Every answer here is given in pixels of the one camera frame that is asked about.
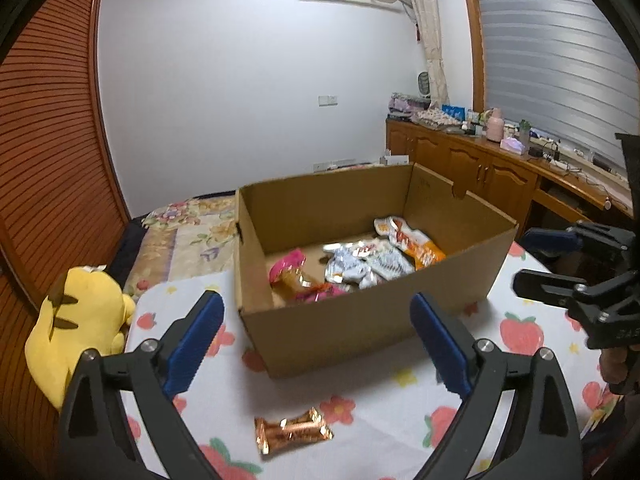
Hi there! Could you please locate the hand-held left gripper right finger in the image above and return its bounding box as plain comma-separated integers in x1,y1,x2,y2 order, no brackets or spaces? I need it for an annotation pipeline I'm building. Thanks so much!
410,292,584,480

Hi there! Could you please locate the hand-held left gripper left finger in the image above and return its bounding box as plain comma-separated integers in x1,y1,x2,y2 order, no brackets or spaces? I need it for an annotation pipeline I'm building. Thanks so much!
57,290,226,480

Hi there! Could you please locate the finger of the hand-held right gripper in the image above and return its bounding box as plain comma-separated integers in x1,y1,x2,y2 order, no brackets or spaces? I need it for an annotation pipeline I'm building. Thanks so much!
520,221,632,261
512,268,621,311

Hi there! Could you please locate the brown cardboard box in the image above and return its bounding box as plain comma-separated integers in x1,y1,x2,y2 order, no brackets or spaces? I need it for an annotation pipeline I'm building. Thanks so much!
234,162,519,379

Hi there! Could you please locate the orange white snack packet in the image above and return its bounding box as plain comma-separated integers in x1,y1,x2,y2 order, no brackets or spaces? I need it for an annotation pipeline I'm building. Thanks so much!
374,215,447,269

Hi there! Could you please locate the pink snack packet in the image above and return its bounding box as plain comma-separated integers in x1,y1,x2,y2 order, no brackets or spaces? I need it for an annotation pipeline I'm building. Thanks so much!
294,280,352,302
268,248,307,287

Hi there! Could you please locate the clear silver snack packet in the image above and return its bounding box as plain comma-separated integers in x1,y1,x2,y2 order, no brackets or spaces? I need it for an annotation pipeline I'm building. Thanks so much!
322,240,382,287

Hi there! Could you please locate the orange foil candy wrapper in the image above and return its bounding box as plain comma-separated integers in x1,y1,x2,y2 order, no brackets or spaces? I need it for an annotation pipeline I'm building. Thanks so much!
253,407,335,456

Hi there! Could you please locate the person's right hand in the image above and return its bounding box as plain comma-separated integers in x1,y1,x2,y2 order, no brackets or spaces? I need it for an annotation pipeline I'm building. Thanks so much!
599,345,640,396

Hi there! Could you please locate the floral quilt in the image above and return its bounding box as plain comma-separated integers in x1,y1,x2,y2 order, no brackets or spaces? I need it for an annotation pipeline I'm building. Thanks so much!
122,195,239,302

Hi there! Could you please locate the strawberry print sheet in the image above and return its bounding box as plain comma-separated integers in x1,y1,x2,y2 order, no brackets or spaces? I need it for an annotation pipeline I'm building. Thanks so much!
120,240,622,480

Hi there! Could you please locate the wooden sideboard cabinet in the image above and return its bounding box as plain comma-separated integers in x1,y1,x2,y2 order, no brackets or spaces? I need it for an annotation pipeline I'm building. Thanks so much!
384,117,632,242

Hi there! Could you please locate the navy bed sheet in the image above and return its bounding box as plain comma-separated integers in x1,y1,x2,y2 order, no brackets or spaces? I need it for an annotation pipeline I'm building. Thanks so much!
109,211,152,273

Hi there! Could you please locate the yellow plush toy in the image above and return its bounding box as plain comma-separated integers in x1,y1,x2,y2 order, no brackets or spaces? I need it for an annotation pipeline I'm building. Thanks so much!
25,264,137,412

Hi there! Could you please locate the pink bottle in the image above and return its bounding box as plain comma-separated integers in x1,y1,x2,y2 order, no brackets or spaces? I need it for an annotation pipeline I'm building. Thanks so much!
484,108,504,144

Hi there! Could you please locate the grey window blind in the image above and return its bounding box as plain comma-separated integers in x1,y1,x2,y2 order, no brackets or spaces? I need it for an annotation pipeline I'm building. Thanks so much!
472,0,640,172

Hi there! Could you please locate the folded purple cloth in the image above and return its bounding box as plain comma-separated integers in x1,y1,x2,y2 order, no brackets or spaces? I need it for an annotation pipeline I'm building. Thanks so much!
388,92,432,114

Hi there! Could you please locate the cream patterned curtain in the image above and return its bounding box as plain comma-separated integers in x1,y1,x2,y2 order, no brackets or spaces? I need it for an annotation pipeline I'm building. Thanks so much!
402,0,452,109

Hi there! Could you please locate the wooden louvered wardrobe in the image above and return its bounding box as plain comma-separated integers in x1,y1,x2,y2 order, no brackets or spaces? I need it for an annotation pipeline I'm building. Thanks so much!
0,0,134,463

